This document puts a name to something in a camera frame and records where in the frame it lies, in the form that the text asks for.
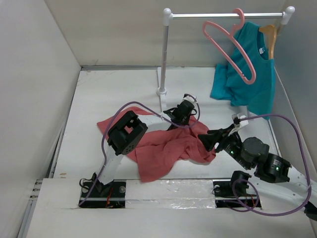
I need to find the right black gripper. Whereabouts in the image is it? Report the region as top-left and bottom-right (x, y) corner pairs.
(197, 122), (250, 169)

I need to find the pink t shirt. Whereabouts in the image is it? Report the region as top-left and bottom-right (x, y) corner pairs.
(99, 107), (216, 184)

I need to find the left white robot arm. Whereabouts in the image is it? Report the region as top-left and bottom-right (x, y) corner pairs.
(92, 94), (201, 197)

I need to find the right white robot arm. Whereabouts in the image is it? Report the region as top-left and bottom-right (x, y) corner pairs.
(198, 127), (317, 220)

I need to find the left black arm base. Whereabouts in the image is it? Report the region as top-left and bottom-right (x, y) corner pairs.
(78, 173), (126, 209)

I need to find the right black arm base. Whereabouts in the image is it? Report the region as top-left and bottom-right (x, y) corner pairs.
(212, 171), (261, 210)

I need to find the teal t shirt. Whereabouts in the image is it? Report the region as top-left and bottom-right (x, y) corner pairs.
(210, 21), (276, 120)

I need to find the pink plastic hanger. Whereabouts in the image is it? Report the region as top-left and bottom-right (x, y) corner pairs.
(202, 8), (256, 84)

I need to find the wooden hanger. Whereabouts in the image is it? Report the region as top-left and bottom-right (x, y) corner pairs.
(259, 24), (277, 60)

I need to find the white clothes rack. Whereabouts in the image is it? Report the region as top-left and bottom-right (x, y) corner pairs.
(157, 6), (295, 111)

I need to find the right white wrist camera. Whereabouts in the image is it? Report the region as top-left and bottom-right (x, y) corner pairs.
(228, 113), (249, 136)

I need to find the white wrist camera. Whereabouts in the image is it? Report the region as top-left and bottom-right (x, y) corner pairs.
(183, 94), (197, 104)
(228, 113), (249, 136)

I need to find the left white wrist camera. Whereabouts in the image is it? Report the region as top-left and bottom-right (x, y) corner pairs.
(183, 94), (197, 104)

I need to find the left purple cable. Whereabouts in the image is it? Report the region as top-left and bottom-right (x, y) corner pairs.
(78, 101), (201, 206)

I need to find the purple cable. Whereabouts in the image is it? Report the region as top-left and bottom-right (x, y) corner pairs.
(231, 114), (313, 215)
(78, 101), (201, 206)

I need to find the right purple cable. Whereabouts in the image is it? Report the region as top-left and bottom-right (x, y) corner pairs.
(231, 114), (313, 215)

